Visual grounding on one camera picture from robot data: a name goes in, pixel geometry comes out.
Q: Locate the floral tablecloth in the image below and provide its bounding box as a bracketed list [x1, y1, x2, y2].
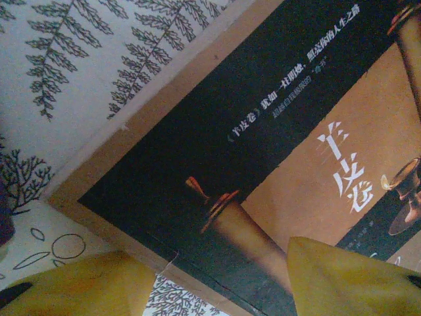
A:
[0, 0, 287, 316]

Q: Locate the brown and black book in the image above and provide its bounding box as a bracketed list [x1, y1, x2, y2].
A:
[47, 0, 421, 316]

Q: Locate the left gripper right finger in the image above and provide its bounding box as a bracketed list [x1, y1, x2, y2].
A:
[287, 236, 421, 316]

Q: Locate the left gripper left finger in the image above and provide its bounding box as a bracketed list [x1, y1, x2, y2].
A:
[0, 251, 156, 316]

